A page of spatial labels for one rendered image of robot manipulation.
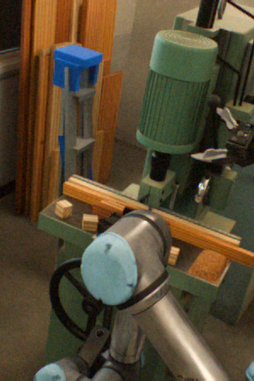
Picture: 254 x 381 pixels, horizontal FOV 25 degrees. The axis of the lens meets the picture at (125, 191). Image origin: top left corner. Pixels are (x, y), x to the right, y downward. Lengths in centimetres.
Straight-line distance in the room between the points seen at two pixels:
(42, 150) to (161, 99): 172
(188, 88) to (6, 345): 152
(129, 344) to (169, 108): 65
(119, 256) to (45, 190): 235
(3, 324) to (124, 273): 178
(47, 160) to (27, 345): 109
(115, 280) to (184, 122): 71
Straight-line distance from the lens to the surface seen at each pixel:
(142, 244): 104
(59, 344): 208
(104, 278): 103
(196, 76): 157
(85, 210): 187
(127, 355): 134
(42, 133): 318
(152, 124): 162
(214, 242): 179
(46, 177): 329
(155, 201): 175
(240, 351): 288
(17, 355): 261
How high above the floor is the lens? 187
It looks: 29 degrees down
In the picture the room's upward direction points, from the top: 11 degrees clockwise
